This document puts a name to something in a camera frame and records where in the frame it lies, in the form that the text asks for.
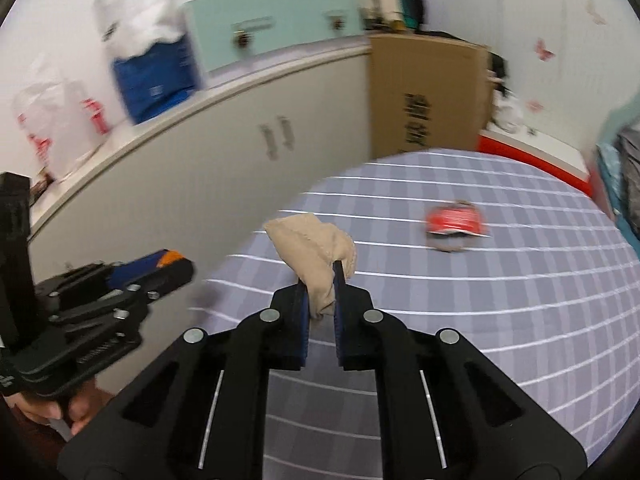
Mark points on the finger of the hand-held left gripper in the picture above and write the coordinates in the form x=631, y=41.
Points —
x=80, y=282
x=130, y=302

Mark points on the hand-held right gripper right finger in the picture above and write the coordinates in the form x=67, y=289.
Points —
x=341, y=315

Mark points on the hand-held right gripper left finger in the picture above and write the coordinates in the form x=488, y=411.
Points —
x=300, y=322

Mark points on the blue and orange wrapper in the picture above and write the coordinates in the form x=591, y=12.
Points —
x=160, y=260

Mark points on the beige cloth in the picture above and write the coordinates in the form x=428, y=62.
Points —
x=310, y=245

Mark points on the person's left forearm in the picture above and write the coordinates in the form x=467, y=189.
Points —
x=22, y=437

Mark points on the person's left hand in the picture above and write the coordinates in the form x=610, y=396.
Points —
x=82, y=405

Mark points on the white cabinet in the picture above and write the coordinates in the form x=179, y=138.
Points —
x=200, y=185

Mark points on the grey checkered tablecloth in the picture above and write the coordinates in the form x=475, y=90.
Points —
x=500, y=310

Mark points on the white plastic bag red print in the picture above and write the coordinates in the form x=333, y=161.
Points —
x=65, y=120

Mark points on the blue bag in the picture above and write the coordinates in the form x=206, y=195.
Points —
x=155, y=80

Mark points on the large cardboard box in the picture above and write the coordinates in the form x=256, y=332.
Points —
x=430, y=95

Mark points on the red edged white platform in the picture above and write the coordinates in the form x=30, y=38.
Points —
x=540, y=152

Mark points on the small white plastic bag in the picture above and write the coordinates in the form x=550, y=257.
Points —
x=509, y=115

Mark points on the pine cone drawer knob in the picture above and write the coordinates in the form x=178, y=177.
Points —
x=337, y=22
x=243, y=39

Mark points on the black garment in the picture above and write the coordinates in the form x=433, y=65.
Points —
x=498, y=70

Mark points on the teal patterned cloth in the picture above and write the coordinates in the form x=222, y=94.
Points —
x=610, y=180

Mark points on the mint green drawer box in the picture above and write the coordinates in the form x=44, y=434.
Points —
x=285, y=15

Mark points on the grey clothes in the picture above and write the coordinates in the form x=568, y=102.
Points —
x=631, y=180

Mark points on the pink butterfly sticker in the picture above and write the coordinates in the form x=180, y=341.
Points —
x=544, y=50

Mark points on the mint green chair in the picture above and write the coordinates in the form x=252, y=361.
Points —
x=617, y=115

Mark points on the pale butterfly sticker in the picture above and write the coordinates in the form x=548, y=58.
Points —
x=596, y=12

